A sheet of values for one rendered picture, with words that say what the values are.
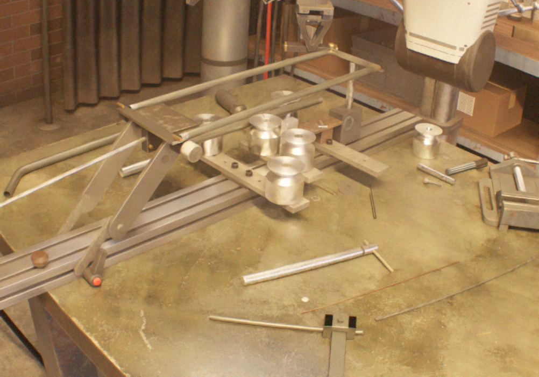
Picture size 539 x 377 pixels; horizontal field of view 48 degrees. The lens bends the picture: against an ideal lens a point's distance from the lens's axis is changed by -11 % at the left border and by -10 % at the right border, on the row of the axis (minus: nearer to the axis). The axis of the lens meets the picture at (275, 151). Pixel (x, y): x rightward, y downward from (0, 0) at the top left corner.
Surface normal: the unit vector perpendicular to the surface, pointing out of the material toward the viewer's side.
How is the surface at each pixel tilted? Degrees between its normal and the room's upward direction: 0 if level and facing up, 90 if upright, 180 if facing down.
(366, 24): 90
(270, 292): 0
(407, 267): 0
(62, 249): 0
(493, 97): 92
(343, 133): 90
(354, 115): 90
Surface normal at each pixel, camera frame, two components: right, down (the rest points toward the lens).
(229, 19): 0.22, 0.44
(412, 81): -0.72, 0.27
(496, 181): 0.06, -0.90
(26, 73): 0.69, 0.36
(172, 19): -0.15, 0.44
